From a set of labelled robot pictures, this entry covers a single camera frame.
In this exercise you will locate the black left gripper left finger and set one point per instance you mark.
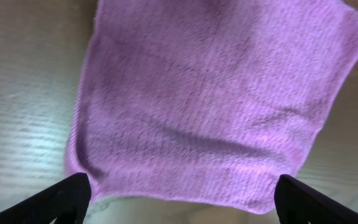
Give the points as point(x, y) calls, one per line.
point(66, 202)

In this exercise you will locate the purple microfiber cloth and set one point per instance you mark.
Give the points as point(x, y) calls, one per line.
point(207, 101)

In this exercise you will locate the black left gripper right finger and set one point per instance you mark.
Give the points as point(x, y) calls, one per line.
point(298, 203)

